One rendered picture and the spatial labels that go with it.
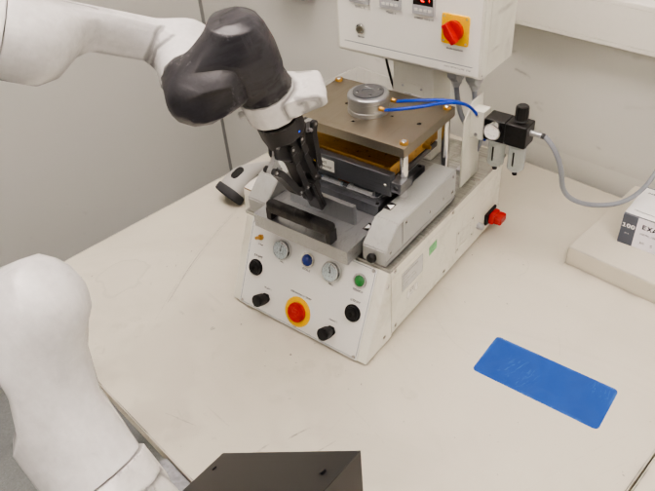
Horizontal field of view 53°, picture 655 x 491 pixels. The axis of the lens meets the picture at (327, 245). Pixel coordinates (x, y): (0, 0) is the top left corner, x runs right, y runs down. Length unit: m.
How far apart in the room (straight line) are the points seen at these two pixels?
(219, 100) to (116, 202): 1.80
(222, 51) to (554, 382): 0.79
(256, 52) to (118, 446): 0.53
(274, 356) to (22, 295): 0.67
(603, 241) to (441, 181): 0.41
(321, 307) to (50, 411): 0.65
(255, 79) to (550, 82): 0.94
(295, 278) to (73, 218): 1.51
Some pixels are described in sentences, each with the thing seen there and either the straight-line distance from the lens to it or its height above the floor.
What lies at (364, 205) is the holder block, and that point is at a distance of 1.23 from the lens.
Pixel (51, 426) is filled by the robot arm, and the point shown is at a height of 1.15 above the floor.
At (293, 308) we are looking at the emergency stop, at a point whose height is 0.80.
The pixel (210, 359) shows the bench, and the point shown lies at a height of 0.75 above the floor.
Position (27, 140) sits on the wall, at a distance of 2.48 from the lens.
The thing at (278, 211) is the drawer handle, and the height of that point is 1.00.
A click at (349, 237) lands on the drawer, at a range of 1.18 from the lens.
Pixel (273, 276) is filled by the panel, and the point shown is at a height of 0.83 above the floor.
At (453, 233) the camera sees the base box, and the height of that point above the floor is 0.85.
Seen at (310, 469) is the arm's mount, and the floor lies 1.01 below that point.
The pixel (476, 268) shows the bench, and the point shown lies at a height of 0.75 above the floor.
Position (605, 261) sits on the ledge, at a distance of 1.46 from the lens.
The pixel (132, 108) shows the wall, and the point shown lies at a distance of 2.63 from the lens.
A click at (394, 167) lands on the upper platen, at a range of 1.21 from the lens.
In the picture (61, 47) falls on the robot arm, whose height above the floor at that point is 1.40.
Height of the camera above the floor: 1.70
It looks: 39 degrees down
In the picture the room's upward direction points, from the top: 5 degrees counter-clockwise
